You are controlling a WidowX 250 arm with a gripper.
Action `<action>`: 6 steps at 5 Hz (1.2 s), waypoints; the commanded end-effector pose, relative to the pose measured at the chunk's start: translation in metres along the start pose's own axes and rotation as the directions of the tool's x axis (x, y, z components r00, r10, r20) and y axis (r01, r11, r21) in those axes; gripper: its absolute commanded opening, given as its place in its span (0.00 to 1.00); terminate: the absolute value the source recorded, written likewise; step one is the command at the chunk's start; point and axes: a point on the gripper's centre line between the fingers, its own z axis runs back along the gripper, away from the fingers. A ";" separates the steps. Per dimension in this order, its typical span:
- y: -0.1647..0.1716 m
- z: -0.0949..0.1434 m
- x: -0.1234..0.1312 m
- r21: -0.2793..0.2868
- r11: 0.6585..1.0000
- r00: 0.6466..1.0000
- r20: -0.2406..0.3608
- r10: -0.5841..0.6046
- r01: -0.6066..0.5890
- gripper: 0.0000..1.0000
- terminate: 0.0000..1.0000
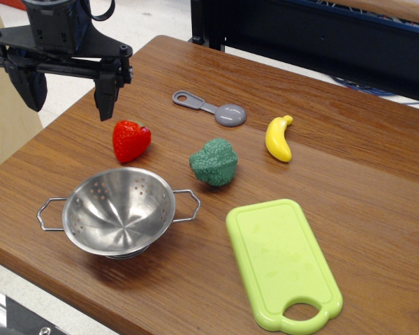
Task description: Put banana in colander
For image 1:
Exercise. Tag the stainless steel colander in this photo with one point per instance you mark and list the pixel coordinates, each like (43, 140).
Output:
(119, 213)

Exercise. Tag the green toy broccoli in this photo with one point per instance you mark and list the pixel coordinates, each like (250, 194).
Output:
(215, 164)

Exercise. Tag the light wooden panel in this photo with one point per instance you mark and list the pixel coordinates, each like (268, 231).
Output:
(18, 123)

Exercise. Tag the red toy strawberry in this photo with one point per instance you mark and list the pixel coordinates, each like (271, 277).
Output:
(130, 140)

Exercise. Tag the grey plastic measuring spoon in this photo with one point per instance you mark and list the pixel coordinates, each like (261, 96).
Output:
(228, 115)

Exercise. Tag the yellow toy banana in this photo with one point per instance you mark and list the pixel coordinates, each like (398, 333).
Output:
(275, 140)

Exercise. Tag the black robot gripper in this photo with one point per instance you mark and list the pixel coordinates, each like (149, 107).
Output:
(61, 39)

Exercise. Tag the lime green cutting board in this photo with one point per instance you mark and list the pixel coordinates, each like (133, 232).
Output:
(288, 282)

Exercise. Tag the dark blue metal frame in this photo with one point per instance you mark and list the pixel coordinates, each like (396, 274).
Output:
(375, 43)

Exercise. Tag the black base with screw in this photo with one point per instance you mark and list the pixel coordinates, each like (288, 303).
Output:
(18, 320)

